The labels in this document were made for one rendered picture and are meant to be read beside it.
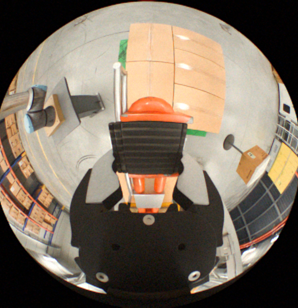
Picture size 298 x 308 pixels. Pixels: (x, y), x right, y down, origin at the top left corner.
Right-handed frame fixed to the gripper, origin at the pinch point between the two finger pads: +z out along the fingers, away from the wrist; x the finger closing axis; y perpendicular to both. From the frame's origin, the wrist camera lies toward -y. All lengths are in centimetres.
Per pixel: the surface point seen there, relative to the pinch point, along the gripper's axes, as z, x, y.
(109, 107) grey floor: 121, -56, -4
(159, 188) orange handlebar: -0.4, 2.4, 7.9
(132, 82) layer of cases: 66, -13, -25
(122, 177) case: 26.1, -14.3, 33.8
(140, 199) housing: -1.0, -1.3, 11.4
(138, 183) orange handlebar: -0.5, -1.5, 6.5
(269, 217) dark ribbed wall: -265, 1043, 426
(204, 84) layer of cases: 67, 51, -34
